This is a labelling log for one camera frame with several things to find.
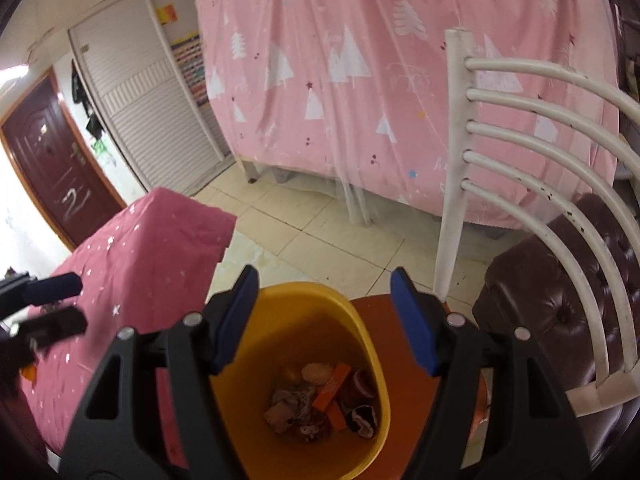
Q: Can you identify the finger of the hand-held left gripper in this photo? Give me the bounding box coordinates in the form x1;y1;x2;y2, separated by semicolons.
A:
0;272;84;309
9;306;87;350

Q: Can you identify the pink starry tablecloth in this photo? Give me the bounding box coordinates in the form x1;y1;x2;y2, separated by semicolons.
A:
20;187;238;461

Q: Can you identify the orange stool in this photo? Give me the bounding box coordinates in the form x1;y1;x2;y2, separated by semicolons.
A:
350;294;493;480

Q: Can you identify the red wrapper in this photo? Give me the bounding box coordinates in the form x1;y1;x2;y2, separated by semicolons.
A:
297;419;332;443

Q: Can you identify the white chair with brown seat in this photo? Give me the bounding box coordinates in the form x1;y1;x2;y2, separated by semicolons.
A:
434;27;640;466

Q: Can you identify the peach wrapper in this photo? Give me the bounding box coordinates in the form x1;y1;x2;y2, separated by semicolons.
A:
302;362;334;386

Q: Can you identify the pink wrapper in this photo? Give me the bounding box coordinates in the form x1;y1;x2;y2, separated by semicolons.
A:
263;404;296;434

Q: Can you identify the yellow plastic bin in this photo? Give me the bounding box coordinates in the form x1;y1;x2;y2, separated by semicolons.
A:
207;282;391;480

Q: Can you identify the grey bed frame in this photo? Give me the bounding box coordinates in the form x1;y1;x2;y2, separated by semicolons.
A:
235;152;296;184

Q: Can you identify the colourful chart wall poster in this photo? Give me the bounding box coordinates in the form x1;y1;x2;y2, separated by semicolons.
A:
170;30;209;109

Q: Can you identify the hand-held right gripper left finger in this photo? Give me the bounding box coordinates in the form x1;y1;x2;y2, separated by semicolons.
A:
57;265;261;480

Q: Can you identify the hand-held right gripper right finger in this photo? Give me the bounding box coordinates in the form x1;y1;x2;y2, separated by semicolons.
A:
390;266;593;480

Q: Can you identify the white louvred wardrobe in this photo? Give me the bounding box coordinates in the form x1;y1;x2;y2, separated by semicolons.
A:
67;0;236;193

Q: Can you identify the brown door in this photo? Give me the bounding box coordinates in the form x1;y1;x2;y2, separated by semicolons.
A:
0;67;128;251

